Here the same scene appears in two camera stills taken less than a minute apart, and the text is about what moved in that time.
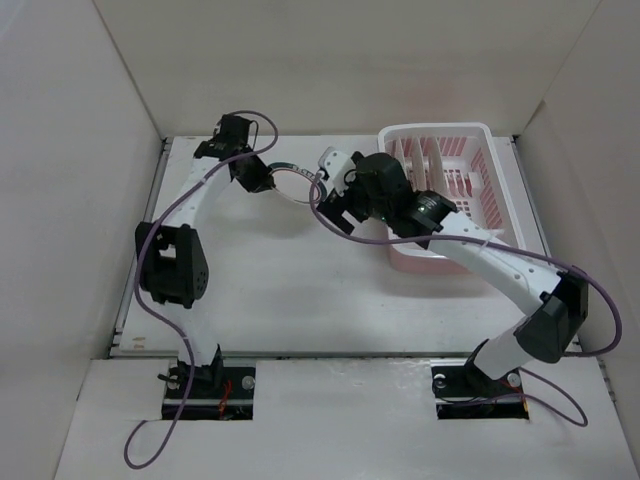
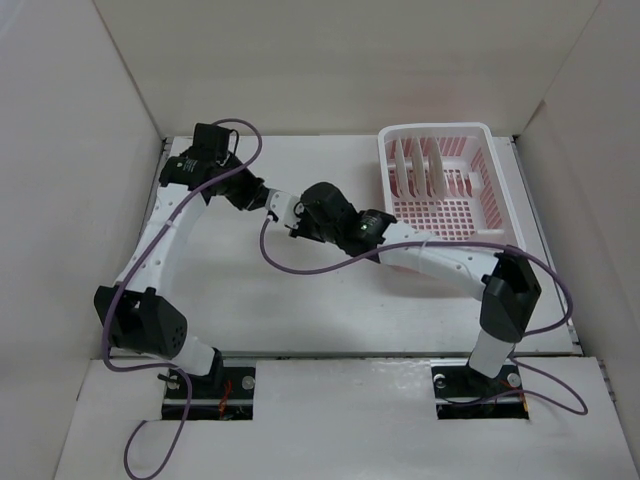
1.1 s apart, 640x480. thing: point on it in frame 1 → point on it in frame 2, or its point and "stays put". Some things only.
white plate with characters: x=436 y=168 stays put
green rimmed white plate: x=294 y=183 → x=270 y=194
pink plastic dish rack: x=460 y=161 stays put
